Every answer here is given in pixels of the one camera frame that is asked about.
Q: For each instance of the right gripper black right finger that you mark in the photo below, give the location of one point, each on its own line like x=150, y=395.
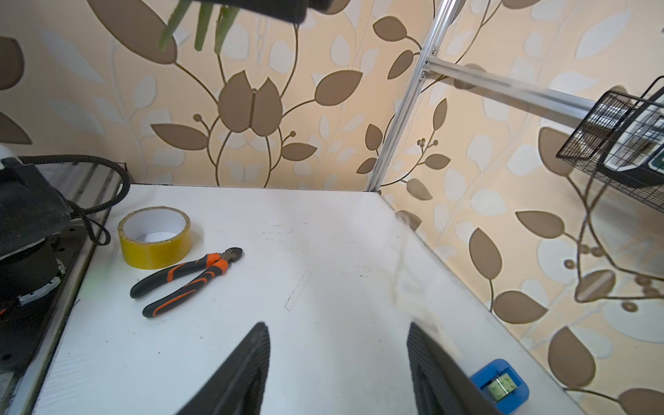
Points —
x=439, y=384

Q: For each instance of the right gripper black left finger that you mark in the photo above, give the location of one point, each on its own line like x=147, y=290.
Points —
x=238, y=385

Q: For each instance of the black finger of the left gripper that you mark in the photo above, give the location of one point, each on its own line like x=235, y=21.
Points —
x=292, y=11

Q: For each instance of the blue tape dispenser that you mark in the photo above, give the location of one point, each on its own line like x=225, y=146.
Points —
x=502, y=386

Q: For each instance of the pink flower bouquet green stems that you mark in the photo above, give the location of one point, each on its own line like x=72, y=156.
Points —
x=222, y=25

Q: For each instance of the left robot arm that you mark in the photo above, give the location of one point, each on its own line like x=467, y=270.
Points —
x=33, y=210

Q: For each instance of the yellow tape roll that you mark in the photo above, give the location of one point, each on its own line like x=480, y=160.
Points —
x=155, y=237

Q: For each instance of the black wire basket back wall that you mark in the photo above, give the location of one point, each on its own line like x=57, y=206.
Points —
x=591, y=140

